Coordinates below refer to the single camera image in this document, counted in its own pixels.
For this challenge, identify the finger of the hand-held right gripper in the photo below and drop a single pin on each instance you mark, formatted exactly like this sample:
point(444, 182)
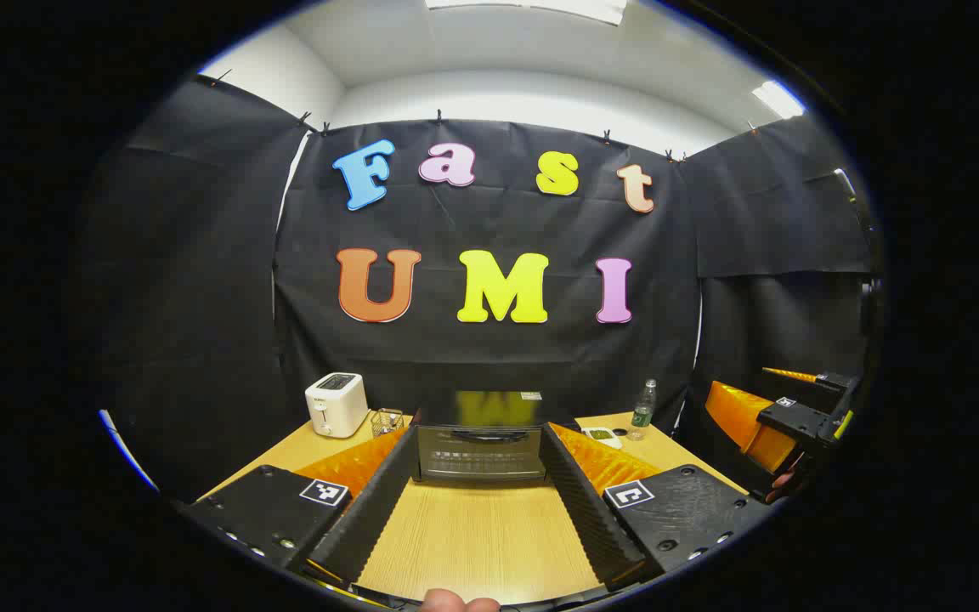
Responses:
point(834, 382)
point(736, 416)

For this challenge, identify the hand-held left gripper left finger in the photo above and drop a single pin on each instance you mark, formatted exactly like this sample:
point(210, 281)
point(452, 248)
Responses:
point(370, 510)

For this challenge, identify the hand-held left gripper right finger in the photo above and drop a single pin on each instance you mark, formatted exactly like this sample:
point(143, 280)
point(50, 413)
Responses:
point(583, 510)

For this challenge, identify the black electric oven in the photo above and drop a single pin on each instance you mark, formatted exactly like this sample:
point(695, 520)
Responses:
point(481, 455)

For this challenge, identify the white divided snack dish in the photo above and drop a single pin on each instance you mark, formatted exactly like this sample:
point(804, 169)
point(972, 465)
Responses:
point(602, 437)

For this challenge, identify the clear plastic water bottle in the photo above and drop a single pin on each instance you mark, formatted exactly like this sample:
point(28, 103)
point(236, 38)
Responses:
point(642, 412)

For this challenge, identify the white toaster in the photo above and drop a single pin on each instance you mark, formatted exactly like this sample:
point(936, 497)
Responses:
point(335, 404)

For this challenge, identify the black backdrop cloth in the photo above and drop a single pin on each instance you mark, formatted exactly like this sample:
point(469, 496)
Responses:
point(498, 357)

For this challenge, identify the ceiling light panel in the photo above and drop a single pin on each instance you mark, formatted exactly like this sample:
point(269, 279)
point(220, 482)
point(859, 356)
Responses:
point(532, 7)
point(778, 99)

